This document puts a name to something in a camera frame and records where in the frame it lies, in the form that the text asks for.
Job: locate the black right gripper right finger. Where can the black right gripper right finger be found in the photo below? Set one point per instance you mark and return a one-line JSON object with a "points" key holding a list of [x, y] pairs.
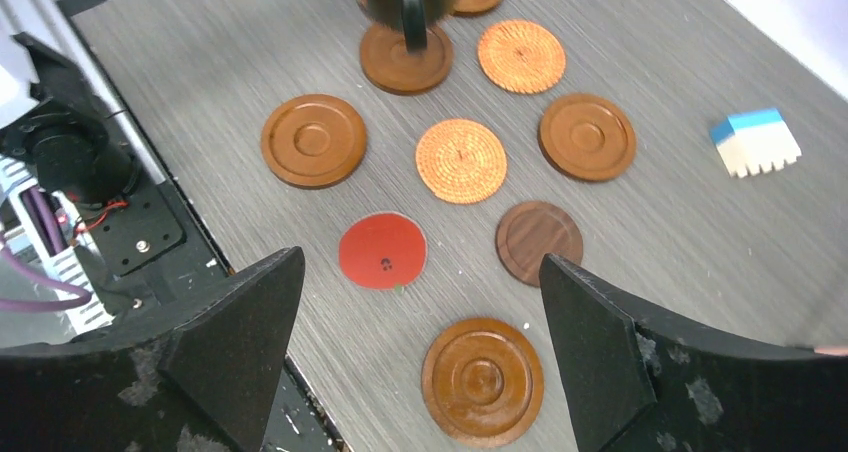
{"points": [[639, 377]]}

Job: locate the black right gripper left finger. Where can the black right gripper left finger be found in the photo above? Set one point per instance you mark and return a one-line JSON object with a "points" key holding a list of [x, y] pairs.
{"points": [[200, 373]]}

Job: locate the dark walnut coaster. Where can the dark walnut coaster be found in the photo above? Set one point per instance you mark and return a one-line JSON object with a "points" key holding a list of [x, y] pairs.
{"points": [[530, 230]]}

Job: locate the red apple paper coaster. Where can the red apple paper coaster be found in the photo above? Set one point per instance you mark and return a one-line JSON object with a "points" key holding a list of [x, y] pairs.
{"points": [[383, 251]]}

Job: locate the woven rattan coaster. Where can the woven rattan coaster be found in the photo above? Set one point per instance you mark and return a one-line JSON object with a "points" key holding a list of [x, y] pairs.
{"points": [[521, 56], [461, 161]]}

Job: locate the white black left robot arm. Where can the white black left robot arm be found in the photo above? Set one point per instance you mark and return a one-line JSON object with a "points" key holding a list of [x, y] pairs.
{"points": [[53, 121]]}

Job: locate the blue white toy block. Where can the blue white toy block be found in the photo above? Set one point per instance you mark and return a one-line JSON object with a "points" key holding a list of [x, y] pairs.
{"points": [[755, 142]]}

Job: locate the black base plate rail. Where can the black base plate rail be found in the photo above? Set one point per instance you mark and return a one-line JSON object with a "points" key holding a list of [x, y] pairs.
{"points": [[68, 270]]}

